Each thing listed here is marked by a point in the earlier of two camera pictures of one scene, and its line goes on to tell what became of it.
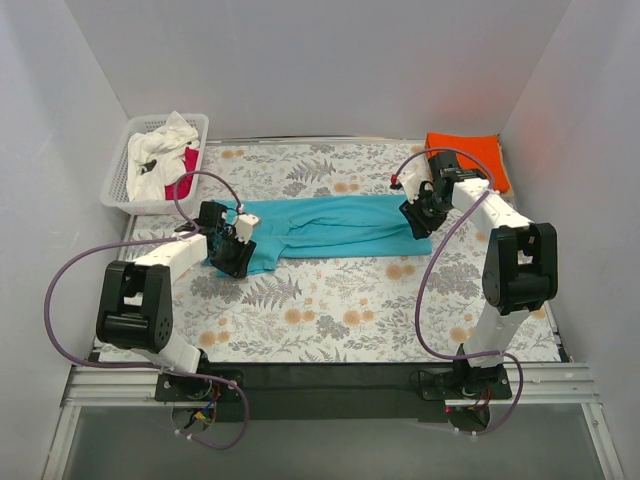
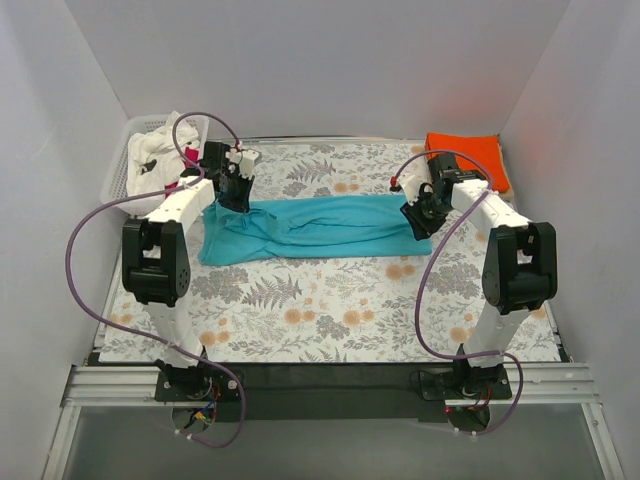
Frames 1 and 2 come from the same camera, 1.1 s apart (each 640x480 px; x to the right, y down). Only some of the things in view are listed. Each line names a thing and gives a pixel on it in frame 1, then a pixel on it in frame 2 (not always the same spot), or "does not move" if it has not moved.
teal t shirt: x=331 y=226 does not move
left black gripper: x=232 y=257 -> x=235 y=195
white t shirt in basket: x=156 y=158 does not move
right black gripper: x=417 y=220 does not move
